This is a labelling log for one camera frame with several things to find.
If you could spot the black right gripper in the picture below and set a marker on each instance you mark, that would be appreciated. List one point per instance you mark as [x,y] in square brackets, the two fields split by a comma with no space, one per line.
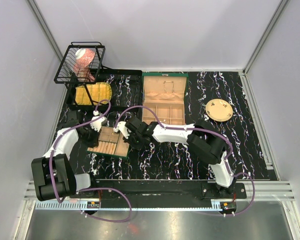
[138,147]

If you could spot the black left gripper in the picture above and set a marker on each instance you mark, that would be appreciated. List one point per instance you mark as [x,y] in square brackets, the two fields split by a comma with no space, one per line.
[94,142]

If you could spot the green jewelry tray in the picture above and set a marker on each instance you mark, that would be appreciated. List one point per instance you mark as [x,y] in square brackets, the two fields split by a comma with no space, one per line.
[110,143]

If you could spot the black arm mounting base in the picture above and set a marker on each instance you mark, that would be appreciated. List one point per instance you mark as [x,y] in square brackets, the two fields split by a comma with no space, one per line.
[161,194]

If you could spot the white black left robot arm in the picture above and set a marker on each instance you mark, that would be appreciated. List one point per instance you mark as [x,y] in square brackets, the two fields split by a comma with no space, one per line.
[52,173]

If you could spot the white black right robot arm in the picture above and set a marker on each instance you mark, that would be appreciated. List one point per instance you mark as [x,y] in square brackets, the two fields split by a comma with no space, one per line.
[209,146]

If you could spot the green jewelry box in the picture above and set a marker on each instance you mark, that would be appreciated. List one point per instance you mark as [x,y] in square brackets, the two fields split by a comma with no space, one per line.
[164,94]

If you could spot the yellow woven tray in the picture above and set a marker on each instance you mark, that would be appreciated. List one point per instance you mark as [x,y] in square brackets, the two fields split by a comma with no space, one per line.
[92,93]

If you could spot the red patterned cup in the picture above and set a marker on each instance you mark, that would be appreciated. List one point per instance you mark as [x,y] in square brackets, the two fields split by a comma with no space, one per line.
[83,58]

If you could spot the cream round plate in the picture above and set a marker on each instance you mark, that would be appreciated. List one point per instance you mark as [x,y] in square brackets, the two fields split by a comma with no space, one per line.
[219,110]

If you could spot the black marble pattern mat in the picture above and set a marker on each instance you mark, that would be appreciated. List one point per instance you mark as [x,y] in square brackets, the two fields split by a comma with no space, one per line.
[171,161]

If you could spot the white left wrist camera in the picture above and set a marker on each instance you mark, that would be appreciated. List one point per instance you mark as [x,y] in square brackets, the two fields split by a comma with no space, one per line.
[97,121]

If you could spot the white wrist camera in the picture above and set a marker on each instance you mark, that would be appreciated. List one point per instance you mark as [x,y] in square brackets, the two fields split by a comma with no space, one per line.
[97,121]
[121,127]

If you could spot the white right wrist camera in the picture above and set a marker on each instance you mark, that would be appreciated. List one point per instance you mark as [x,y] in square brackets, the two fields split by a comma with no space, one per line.
[121,127]

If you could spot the black wire dish rack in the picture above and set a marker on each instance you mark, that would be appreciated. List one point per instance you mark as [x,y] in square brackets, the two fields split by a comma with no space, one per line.
[126,83]

